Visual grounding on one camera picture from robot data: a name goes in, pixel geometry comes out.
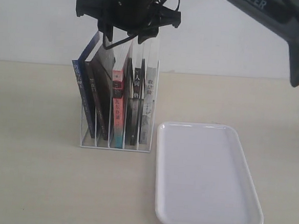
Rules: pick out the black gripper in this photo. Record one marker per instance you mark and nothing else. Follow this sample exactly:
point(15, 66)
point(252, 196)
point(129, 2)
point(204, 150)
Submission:
point(141, 19)

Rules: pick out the blue moon cover book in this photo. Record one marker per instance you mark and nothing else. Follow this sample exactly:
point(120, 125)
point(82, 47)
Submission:
point(84, 85)

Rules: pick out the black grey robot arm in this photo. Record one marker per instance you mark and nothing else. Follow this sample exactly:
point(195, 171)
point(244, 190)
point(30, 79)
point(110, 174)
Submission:
point(282, 18)

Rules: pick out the black spine book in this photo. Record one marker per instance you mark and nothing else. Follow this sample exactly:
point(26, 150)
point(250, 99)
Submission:
point(135, 87)

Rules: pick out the dark brown book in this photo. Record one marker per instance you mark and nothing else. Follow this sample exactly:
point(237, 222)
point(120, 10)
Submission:
point(98, 70)

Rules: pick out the pink teal spine book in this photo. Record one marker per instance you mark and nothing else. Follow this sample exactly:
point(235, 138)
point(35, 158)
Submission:
point(118, 87)

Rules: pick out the white grey spine book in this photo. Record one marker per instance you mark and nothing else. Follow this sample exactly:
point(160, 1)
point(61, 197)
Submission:
point(149, 91)

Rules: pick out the white plastic tray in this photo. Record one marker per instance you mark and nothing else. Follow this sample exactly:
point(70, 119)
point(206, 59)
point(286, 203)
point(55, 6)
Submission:
point(202, 176)

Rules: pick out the white wire book rack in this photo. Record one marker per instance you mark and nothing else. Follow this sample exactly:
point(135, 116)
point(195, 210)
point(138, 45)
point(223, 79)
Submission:
point(98, 142)

